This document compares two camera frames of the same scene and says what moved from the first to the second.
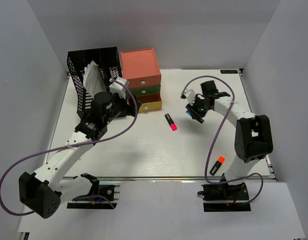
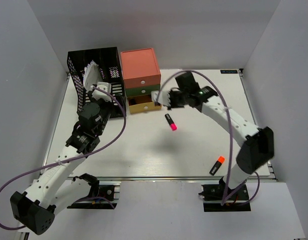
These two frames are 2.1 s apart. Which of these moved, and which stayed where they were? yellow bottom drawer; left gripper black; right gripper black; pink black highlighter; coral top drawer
Moved: left gripper black; right gripper black
Stayed: coral top drawer; yellow bottom drawer; pink black highlighter
